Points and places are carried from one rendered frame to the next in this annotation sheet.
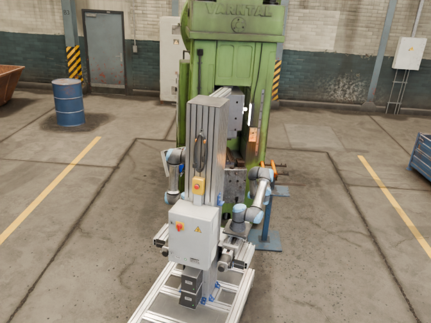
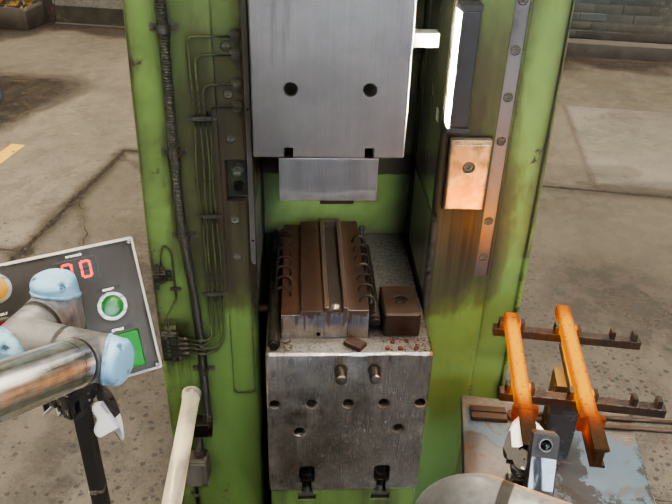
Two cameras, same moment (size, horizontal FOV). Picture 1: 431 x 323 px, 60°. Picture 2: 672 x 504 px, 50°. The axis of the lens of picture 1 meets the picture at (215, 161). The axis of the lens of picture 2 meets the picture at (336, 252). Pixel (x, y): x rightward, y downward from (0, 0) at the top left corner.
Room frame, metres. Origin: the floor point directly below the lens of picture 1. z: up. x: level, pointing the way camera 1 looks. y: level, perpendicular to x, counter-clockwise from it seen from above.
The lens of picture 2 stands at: (2.52, -0.26, 1.94)
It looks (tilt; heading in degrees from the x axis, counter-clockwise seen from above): 31 degrees down; 6
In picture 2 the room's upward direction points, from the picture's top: 2 degrees clockwise
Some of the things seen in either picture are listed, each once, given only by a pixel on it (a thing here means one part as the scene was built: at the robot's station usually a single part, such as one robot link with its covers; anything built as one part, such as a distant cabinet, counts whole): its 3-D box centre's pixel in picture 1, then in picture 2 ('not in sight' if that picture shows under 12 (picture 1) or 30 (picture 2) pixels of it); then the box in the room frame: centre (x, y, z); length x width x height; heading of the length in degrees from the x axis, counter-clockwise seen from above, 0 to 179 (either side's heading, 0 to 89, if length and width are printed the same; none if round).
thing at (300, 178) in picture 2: (224, 127); (325, 139); (4.04, -0.09, 1.32); 0.42 x 0.20 x 0.10; 9
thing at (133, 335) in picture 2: not in sight; (123, 351); (3.61, 0.27, 1.01); 0.07 x 0.05 x 0.07; 124
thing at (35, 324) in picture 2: not in sight; (30, 343); (3.35, 0.29, 1.23); 0.11 x 0.11 x 0.08; 81
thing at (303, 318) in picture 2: (222, 156); (322, 272); (4.04, -0.09, 0.96); 0.42 x 0.20 x 0.09; 9
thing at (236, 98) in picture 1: (229, 107); (347, 29); (4.04, -0.13, 1.56); 0.42 x 0.39 x 0.40; 9
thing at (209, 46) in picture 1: (198, 136); (208, 177); (4.14, 0.22, 1.15); 0.44 x 0.26 x 2.30; 9
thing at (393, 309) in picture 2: (240, 162); (399, 310); (3.92, -0.29, 0.95); 0.12 x 0.08 x 0.06; 9
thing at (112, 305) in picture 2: not in sight; (112, 305); (3.65, 0.29, 1.09); 0.05 x 0.03 x 0.04; 99
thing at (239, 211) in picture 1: (239, 212); not in sight; (2.79, -0.24, 0.98); 0.13 x 0.12 x 0.14; 71
